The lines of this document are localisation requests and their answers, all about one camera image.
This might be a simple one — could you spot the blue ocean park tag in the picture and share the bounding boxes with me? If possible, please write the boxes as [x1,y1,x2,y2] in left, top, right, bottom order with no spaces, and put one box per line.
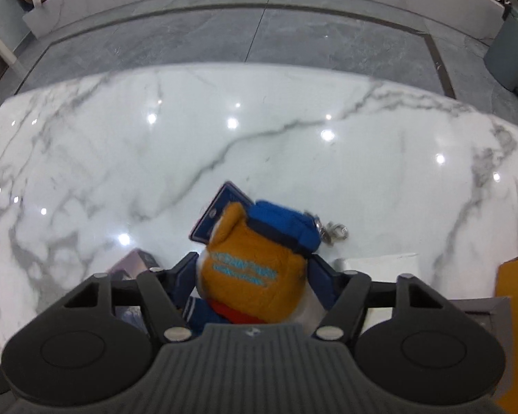
[189,180,254,245]

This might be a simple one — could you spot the orange plush toy keychain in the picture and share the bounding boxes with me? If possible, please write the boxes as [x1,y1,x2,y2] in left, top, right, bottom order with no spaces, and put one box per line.
[183,200,349,332]

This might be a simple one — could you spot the grey trash bin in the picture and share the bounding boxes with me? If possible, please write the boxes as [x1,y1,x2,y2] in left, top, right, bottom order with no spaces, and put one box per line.
[484,7,518,97]

